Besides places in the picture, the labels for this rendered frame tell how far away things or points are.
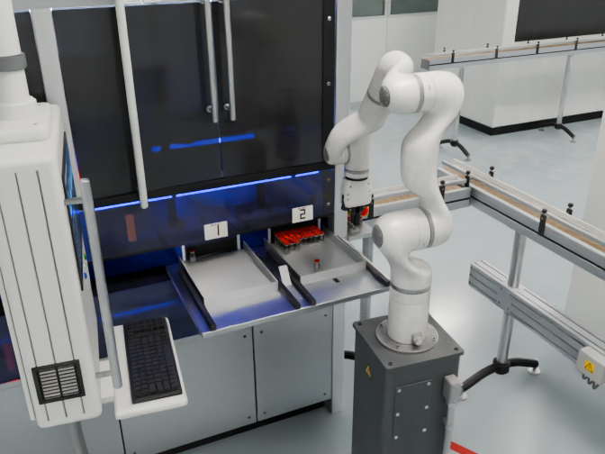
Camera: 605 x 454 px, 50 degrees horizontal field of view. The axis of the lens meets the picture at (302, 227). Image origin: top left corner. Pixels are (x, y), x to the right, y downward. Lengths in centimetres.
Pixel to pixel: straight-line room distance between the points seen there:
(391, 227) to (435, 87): 39
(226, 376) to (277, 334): 26
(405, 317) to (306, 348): 90
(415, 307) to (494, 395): 140
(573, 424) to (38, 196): 246
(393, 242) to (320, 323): 101
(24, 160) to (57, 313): 40
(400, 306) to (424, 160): 45
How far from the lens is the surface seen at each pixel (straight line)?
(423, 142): 172
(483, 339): 361
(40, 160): 154
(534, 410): 322
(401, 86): 165
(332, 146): 200
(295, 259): 239
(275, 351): 268
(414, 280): 186
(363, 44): 772
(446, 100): 171
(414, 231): 178
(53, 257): 163
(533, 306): 289
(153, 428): 271
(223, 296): 214
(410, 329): 195
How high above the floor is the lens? 201
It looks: 25 degrees down
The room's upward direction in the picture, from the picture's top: 1 degrees counter-clockwise
